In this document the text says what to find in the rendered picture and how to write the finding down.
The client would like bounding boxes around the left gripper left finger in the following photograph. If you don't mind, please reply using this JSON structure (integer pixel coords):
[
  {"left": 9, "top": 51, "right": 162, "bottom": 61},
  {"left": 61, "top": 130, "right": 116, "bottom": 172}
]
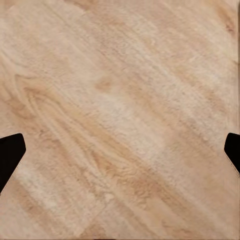
[{"left": 0, "top": 133, "right": 26, "bottom": 193}]

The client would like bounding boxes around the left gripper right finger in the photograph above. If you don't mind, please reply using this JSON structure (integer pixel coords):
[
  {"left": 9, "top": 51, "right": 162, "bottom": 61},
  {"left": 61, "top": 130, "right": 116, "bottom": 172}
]
[{"left": 224, "top": 132, "right": 240, "bottom": 174}]

